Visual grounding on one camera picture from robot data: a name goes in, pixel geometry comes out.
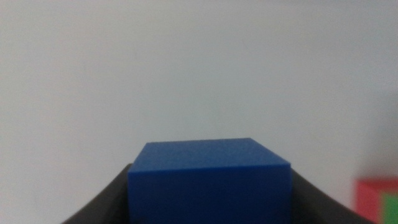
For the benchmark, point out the blue cube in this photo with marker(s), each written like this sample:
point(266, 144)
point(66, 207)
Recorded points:
point(208, 186)

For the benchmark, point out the red cube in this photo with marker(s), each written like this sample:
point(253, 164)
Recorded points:
point(368, 199)

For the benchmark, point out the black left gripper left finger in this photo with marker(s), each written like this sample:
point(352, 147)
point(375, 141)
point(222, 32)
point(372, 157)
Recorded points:
point(109, 205)

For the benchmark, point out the green cube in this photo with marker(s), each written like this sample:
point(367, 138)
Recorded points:
point(391, 210)

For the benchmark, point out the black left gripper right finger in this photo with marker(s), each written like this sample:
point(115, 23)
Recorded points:
point(311, 205)

